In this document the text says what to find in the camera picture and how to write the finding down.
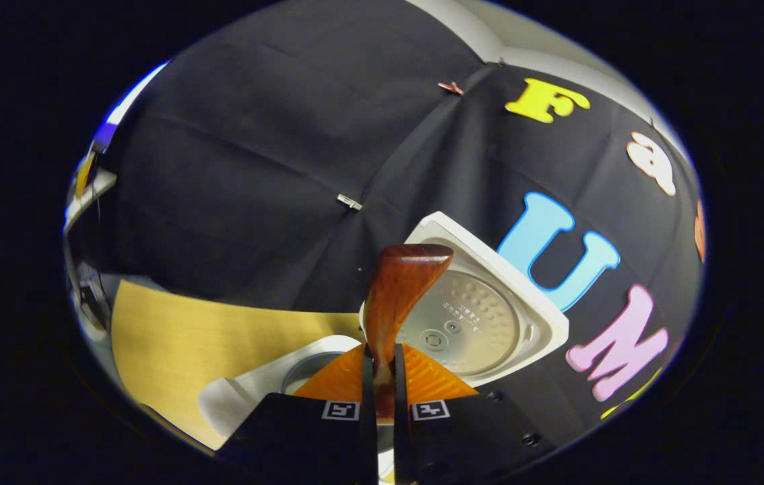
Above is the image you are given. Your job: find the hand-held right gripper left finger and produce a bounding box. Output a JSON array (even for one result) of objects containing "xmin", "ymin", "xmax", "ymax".
[{"xmin": 217, "ymin": 344, "xmax": 379, "ymax": 485}]

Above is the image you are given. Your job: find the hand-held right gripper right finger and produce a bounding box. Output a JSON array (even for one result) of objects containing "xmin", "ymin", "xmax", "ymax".
[{"xmin": 393, "ymin": 342, "xmax": 559, "ymax": 485}]

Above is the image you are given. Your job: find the white rice cooker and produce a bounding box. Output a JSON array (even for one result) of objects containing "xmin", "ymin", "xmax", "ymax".
[{"xmin": 198, "ymin": 211, "xmax": 570, "ymax": 442}]

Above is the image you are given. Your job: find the brown wooden spoon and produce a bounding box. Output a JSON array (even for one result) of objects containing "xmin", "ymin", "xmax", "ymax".
[{"xmin": 363, "ymin": 244, "xmax": 455, "ymax": 422}]

